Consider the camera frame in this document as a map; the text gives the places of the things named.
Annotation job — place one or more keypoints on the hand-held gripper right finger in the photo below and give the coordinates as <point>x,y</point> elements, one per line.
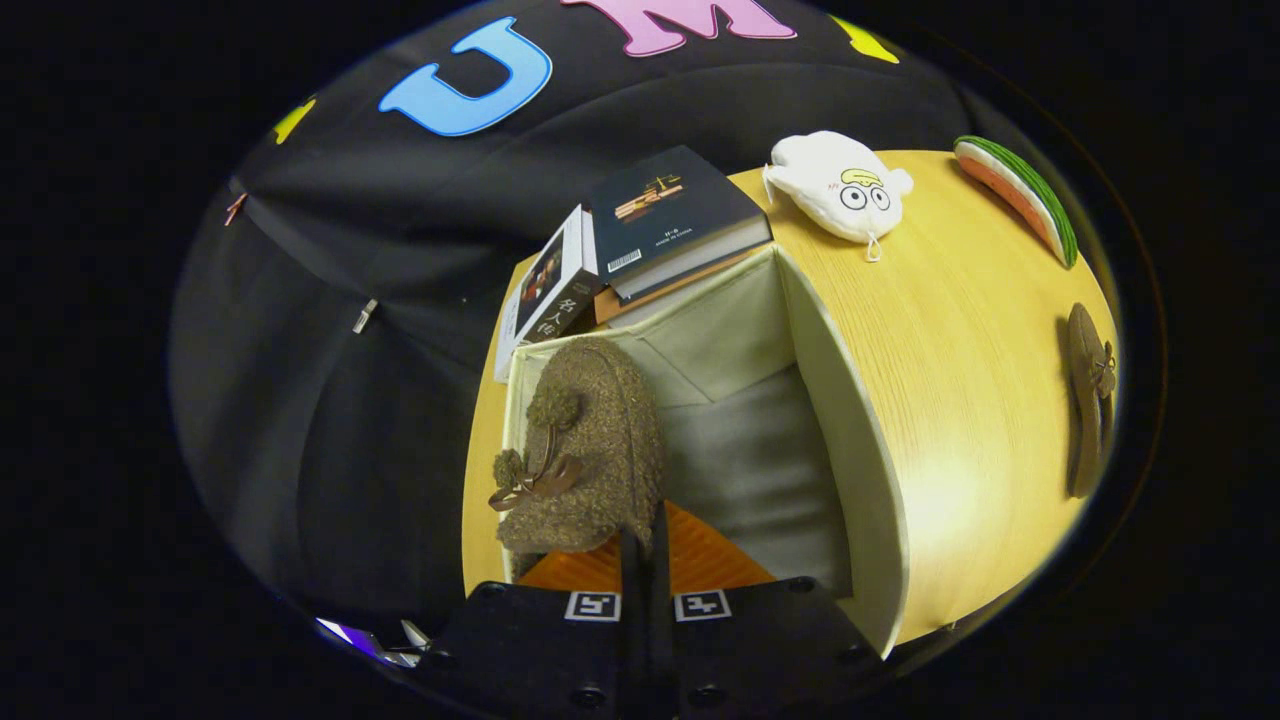
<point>760,640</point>

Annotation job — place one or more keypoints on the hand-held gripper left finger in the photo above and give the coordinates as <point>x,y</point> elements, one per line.
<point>540,640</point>

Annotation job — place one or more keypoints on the grey fabric storage box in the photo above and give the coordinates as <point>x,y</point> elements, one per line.
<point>750,450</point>

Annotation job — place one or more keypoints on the brown fuzzy shoe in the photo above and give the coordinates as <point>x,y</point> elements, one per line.
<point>600,420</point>
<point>1082,400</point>

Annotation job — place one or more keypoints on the black backdrop cloth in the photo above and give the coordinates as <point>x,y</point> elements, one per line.
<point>330,400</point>

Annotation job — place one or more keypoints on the brown book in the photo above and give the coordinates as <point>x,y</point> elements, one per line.
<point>610,305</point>

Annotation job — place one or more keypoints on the white book with portrait cover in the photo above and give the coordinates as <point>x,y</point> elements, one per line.
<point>560,290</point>

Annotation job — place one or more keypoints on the silver cloth clip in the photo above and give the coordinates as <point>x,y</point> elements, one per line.
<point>365,316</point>

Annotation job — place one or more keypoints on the black hardcover book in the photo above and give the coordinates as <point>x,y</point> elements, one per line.
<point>670,210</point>

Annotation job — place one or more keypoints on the white plush toy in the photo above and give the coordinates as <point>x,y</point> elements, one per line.
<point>830,190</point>

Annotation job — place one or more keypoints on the watermelon slice plush toy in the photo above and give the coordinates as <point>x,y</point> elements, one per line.
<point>1030,200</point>

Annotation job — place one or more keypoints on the copper cloth clip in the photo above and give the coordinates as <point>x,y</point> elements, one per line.
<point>236,208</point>

